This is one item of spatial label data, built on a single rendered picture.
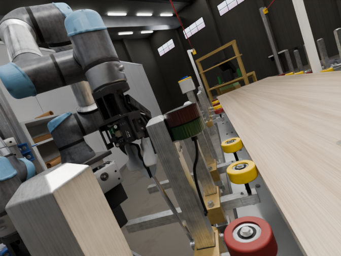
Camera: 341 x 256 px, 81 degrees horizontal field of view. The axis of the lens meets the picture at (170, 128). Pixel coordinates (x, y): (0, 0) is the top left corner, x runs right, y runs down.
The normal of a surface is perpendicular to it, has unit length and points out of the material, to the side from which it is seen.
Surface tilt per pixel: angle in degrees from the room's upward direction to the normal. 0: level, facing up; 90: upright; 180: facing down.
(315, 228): 0
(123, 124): 88
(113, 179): 90
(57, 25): 120
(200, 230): 90
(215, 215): 90
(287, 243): 0
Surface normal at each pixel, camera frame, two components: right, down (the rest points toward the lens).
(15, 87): 0.53, 0.51
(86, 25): 0.20, -0.03
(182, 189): -0.18, 0.22
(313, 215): -0.37, -0.92
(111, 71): 0.47, -0.09
